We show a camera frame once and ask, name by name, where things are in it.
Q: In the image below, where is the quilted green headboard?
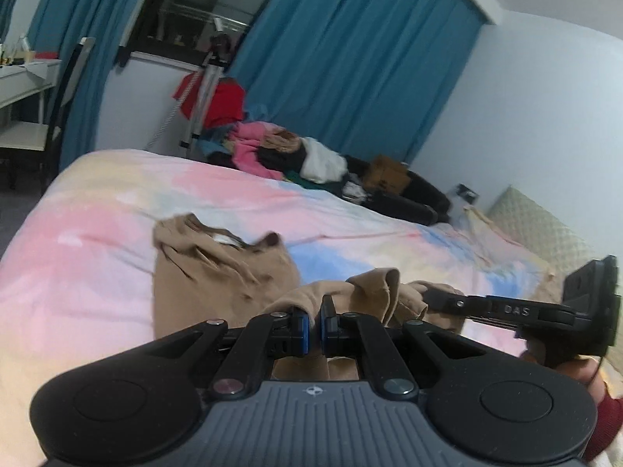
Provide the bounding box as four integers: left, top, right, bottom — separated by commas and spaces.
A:
487, 187, 600, 277

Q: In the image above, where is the black garment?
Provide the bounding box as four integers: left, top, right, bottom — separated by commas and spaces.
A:
345, 156, 451, 226

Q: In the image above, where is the tan sweatshirt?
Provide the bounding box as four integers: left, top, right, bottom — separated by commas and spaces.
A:
152, 212, 469, 382

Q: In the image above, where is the pink garment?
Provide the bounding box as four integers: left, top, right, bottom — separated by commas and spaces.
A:
230, 122, 283, 180

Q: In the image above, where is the right blue curtain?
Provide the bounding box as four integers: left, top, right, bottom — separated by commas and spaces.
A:
230, 0, 486, 162

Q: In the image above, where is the left blue curtain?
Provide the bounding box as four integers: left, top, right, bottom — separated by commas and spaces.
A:
26, 0, 165, 172

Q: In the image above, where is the brown cardboard box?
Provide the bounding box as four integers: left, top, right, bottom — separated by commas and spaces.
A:
362, 155, 411, 195

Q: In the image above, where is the black and white chair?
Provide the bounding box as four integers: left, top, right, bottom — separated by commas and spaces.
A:
1, 37, 96, 191

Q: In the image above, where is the red garment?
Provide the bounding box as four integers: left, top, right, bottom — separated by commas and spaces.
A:
181, 76, 245, 129

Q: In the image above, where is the white dressing table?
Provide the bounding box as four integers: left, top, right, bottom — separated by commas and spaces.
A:
0, 59, 62, 130

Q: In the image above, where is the pastel tie-dye bed cover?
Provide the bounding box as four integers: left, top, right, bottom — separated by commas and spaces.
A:
0, 149, 623, 467

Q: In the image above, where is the blue curtain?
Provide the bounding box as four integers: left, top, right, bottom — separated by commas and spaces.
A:
26, 0, 165, 172
230, 0, 486, 162

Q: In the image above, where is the silver tripod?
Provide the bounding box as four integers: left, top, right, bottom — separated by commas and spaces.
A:
181, 17, 231, 158

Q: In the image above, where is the white garment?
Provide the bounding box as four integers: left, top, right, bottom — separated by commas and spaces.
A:
300, 137, 347, 183

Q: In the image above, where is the dark window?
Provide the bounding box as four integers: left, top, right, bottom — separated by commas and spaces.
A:
115, 0, 269, 68

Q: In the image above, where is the person right hand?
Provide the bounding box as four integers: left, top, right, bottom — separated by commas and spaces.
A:
519, 339, 623, 463

